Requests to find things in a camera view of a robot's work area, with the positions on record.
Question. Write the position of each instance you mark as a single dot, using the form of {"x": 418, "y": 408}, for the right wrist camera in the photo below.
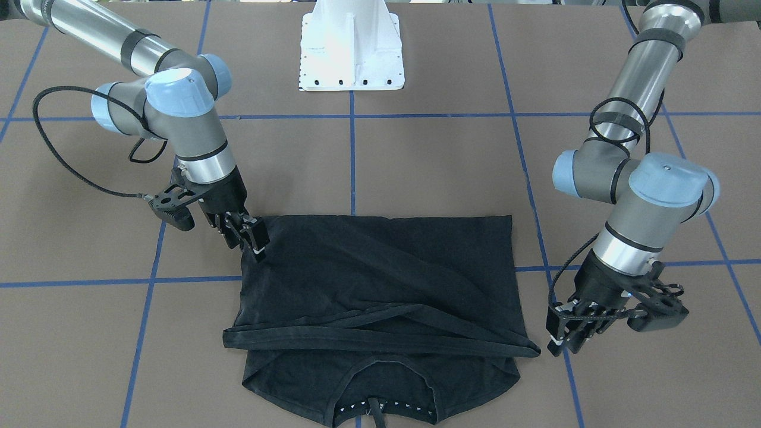
{"x": 171, "y": 206}

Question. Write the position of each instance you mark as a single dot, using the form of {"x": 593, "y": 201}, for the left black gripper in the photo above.
{"x": 597, "y": 284}

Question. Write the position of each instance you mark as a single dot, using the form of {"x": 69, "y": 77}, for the black printed t-shirt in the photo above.
{"x": 348, "y": 315}

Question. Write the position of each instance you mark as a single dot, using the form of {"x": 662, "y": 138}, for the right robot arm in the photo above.
{"x": 172, "y": 101}

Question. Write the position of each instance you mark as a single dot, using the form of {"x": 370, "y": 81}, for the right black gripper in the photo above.
{"x": 226, "y": 193}

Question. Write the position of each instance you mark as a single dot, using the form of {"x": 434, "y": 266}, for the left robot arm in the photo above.
{"x": 651, "y": 193}

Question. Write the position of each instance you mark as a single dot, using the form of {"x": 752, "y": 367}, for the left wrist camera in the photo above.
{"x": 659, "y": 306}

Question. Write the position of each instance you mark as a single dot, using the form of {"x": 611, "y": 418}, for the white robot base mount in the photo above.
{"x": 350, "y": 45}

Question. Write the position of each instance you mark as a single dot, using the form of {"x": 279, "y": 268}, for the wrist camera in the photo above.
{"x": 659, "y": 306}
{"x": 171, "y": 206}

